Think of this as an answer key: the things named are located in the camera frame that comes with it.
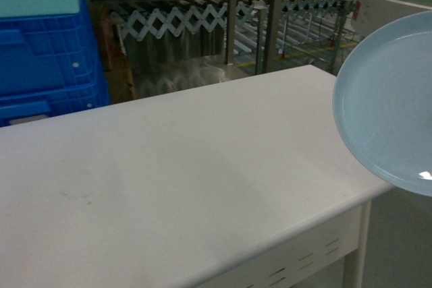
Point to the expandable roller conveyor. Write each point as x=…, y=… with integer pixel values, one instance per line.
x=180, y=30

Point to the light blue round tray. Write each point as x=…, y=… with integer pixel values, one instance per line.
x=382, y=103

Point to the blue crate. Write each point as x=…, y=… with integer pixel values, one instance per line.
x=54, y=102
x=41, y=53

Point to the brown wooden board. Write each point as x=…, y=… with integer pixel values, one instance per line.
x=112, y=52

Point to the blue crate top right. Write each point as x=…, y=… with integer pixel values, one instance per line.
x=41, y=53

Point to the blue crate lower right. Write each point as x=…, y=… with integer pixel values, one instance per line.
x=54, y=102

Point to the white round machine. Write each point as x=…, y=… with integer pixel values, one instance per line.
x=370, y=15

